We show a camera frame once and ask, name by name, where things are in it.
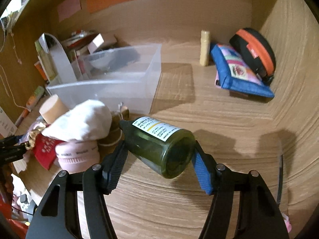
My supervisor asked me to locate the red gold drawstring pouch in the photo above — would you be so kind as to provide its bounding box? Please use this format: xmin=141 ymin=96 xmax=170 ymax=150
xmin=28 ymin=129 xmax=63 ymax=170

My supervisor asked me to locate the blue patchwork pouch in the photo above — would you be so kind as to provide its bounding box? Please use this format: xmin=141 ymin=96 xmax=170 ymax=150
xmin=210 ymin=43 xmax=275 ymax=98

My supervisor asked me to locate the pink round jar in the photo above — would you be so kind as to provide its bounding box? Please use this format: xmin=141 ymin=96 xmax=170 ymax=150
xmin=55 ymin=140 xmax=100 ymax=173

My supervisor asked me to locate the pink paper note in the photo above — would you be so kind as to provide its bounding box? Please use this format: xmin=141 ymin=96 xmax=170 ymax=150
xmin=57 ymin=0 xmax=81 ymax=22

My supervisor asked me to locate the black orange zip case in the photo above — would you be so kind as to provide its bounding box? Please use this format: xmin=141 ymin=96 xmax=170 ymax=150
xmin=229 ymin=27 xmax=276 ymax=86

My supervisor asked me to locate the orange green tube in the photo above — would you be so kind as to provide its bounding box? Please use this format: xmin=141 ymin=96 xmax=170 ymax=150
xmin=15 ymin=86 xmax=45 ymax=127

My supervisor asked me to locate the yellow liquid spray bottle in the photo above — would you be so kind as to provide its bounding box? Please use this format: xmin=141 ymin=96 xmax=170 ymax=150
xmin=35 ymin=40 xmax=57 ymax=82

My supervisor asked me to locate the dark green glass bottle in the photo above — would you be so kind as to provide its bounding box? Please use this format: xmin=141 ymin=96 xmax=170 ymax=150
xmin=119 ymin=116 xmax=196 ymax=179

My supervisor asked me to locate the cream lotion bottle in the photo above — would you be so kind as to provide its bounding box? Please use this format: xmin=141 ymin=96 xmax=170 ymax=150
xmin=200 ymin=30 xmax=210 ymax=66

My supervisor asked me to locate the clear plastic storage bin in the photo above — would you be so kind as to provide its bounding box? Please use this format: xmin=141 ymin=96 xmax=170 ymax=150
xmin=46 ymin=43 xmax=162 ymax=114

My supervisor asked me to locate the stack of books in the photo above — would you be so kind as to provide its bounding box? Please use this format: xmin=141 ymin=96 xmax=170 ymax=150
xmin=61 ymin=30 xmax=98 ymax=63

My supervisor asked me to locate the small white pink box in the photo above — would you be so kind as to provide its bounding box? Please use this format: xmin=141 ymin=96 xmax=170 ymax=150
xmin=88 ymin=33 xmax=117 ymax=54

